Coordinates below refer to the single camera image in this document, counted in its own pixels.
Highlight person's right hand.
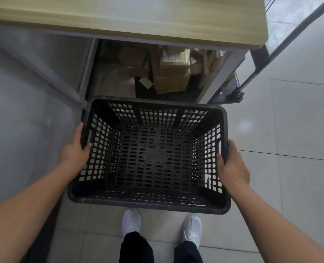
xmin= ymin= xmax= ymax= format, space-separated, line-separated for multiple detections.
xmin=215 ymin=139 xmax=251 ymax=191

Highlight person's left hand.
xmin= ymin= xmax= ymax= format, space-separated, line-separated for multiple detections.
xmin=60 ymin=123 xmax=93 ymax=173

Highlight black plastic lattice basket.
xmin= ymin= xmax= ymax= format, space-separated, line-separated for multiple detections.
xmin=67 ymin=96 xmax=231 ymax=216

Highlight person's left forearm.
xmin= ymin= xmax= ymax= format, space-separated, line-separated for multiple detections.
xmin=0 ymin=161 xmax=79 ymax=263

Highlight person's right forearm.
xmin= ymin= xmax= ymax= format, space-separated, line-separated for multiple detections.
xmin=226 ymin=183 xmax=324 ymax=263

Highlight white right shoe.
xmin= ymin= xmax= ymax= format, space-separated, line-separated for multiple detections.
xmin=181 ymin=215 xmax=202 ymax=248

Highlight white shoe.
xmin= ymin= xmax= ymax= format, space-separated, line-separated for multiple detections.
xmin=122 ymin=208 xmax=142 ymax=239
xmin=181 ymin=215 xmax=202 ymax=248

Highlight white left shoe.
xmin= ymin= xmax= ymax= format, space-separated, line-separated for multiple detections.
xmin=122 ymin=208 xmax=142 ymax=239

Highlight white paper slip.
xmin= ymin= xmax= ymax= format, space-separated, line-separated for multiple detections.
xmin=139 ymin=77 xmax=154 ymax=89

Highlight open brown cardboard box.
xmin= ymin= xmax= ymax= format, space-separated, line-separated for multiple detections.
xmin=189 ymin=48 xmax=222 ymax=88

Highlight dark brown cardboard box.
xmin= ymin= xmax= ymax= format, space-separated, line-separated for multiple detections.
xmin=119 ymin=46 xmax=152 ymax=79

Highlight large brown cardboard box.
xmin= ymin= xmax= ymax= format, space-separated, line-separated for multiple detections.
xmin=150 ymin=46 xmax=191 ymax=95

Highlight black trousers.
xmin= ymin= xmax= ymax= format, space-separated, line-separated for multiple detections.
xmin=119 ymin=231 xmax=200 ymax=263

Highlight wooden table with grey frame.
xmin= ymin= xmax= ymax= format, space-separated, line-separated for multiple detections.
xmin=0 ymin=0 xmax=269 ymax=110

